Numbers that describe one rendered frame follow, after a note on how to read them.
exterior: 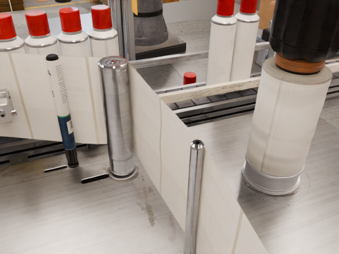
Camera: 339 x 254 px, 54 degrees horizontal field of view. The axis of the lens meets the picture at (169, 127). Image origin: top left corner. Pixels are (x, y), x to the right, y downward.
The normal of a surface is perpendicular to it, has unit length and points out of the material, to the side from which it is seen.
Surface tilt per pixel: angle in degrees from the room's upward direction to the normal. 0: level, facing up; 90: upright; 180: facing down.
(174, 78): 0
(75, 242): 0
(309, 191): 0
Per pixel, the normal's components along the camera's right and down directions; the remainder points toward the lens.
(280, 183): 0.07, 0.57
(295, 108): -0.19, 0.51
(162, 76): 0.01, -0.82
